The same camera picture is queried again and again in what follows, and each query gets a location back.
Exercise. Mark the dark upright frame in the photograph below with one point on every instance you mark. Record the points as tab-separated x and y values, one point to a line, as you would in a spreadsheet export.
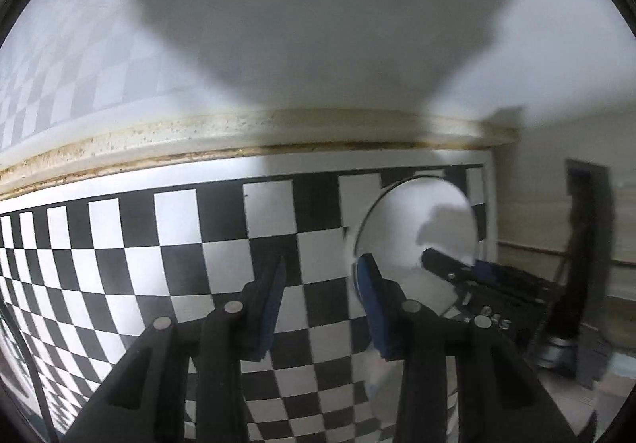
591	224

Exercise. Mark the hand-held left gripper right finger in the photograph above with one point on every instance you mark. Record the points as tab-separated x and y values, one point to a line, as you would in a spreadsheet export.
372	304

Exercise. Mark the white bowl with dark rim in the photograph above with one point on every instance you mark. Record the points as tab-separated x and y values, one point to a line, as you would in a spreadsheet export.
422	209

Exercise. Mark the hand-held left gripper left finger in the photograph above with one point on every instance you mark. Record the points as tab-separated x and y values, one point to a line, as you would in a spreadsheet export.
274	309

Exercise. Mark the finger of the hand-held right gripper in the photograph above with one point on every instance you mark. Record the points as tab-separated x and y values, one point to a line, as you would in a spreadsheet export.
447	263

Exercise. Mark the black and white checkered tablecloth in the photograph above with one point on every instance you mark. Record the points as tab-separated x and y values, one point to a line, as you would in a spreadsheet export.
124	249

